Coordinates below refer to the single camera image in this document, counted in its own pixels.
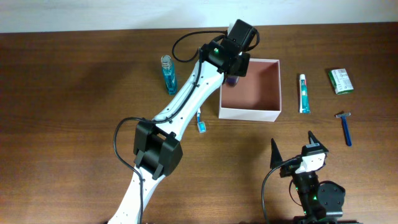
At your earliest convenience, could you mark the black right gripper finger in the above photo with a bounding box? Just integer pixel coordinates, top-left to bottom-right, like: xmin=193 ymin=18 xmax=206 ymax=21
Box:
xmin=308 ymin=131 xmax=323 ymax=147
xmin=270 ymin=138 xmax=283 ymax=169

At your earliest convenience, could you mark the green white toothpaste tube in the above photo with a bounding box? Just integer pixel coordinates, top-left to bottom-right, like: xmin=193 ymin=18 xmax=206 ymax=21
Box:
xmin=299 ymin=74 xmax=310 ymax=113

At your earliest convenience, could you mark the blue mouthwash bottle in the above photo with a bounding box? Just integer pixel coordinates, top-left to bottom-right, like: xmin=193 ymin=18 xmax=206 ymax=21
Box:
xmin=161 ymin=55 xmax=177 ymax=95

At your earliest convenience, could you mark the green white soap box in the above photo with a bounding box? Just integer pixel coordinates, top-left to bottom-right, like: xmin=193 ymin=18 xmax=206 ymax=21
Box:
xmin=328 ymin=68 xmax=354 ymax=95

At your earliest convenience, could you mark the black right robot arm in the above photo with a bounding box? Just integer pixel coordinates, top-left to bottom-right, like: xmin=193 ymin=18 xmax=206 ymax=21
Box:
xmin=270 ymin=131 xmax=346 ymax=224

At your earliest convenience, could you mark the blue disposable razor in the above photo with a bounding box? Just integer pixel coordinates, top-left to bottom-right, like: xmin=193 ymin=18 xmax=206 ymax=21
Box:
xmin=335 ymin=111 xmax=352 ymax=147

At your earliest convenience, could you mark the blue white toothbrush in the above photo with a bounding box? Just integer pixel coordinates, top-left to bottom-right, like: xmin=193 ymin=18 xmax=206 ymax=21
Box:
xmin=197 ymin=108 xmax=206 ymax=133

